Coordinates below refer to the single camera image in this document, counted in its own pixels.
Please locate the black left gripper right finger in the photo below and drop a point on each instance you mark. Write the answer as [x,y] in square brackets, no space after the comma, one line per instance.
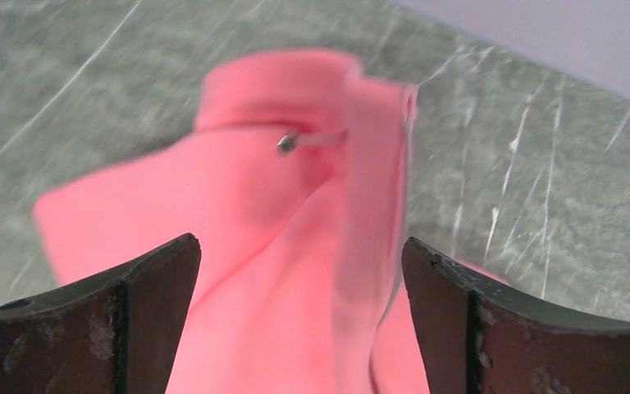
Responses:
[478,335]

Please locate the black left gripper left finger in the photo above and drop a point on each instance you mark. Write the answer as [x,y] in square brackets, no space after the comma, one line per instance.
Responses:
[114,332]

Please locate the pink zip-up jacket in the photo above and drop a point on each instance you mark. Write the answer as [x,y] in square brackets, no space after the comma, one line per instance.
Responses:
[294,181]

